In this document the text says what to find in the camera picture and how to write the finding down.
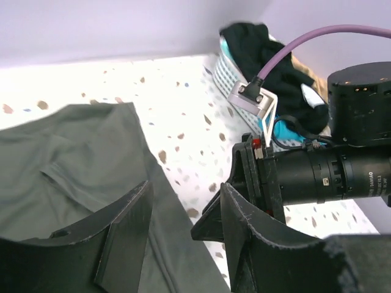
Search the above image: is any black garment in basket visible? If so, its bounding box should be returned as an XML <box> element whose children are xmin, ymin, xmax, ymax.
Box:
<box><xmin>219</xmin><ymin>23</ymin><xmax>326</xmax><ymax>134</ymax></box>

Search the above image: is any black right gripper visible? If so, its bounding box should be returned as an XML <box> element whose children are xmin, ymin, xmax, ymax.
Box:
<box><xmin>191</xmin><ymin>134</ymin><xmax>285</xmax><ymax>242</ymax></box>

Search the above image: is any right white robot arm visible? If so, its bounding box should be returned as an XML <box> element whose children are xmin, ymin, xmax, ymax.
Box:
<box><xmin>227</xmin><ymin>62</ymin><xmax>390</xmax><ymax>223</ymax></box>

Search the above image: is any grey t shirt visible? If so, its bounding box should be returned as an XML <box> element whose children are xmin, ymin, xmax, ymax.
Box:
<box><xmin>1</xmin><ymin>103</ymin><xmax>228</xmax><ymax>292</ymax></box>

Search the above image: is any beige garment in basket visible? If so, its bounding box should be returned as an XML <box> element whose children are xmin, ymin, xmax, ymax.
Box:
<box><xmin>291</xmin><ymin>55</ymin><xmax>331</xmax><ymax>136</ymax></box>

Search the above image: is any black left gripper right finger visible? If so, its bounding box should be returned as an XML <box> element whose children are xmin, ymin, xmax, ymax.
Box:
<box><xmin>219</xmin><ymin>183</ymin><xmax>391</xmax><ymax>293</ymax></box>

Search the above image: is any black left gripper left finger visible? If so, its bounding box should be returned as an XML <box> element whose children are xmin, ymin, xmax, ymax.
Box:
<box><xmin>1</xmin><ymin>181</ymin><xmax>153</xmax><ymax>292</ymax></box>

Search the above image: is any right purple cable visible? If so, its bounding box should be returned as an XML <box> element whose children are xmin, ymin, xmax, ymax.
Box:
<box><xmin>252</xmin><ymin>24</ymin><xmax>391</xmax><ymax>89</ymax></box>

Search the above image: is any white perforated laundry basket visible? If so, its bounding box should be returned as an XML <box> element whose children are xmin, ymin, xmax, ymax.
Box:
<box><xmin>212</xmin><ymin>36</ymin><xmax>306</xmax><ymax>153</ymax></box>

